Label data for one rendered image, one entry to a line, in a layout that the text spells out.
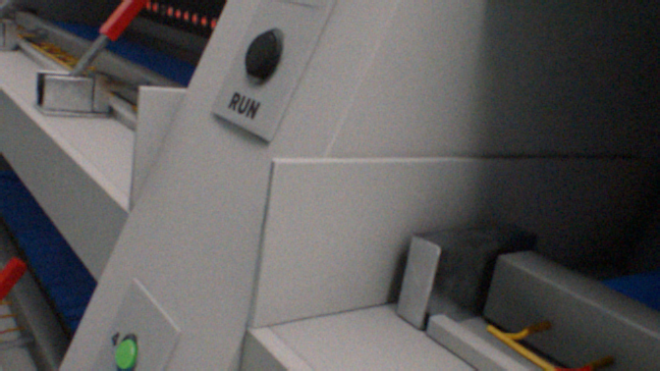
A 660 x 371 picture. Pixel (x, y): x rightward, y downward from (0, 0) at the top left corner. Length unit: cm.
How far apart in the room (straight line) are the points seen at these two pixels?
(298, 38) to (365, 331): 9
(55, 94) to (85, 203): 12
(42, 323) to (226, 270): 31
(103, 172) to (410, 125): 16
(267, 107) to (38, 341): 31
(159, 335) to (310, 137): 8
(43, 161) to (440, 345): 26
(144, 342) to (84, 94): 23
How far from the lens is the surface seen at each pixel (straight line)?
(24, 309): 52
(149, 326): 23
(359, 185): 19
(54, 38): 68
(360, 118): 19
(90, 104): 43
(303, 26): 21
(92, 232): 31
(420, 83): 20
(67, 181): 35
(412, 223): 21
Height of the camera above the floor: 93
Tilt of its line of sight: 3 degrees down
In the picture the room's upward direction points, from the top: 25 degrees clockwise
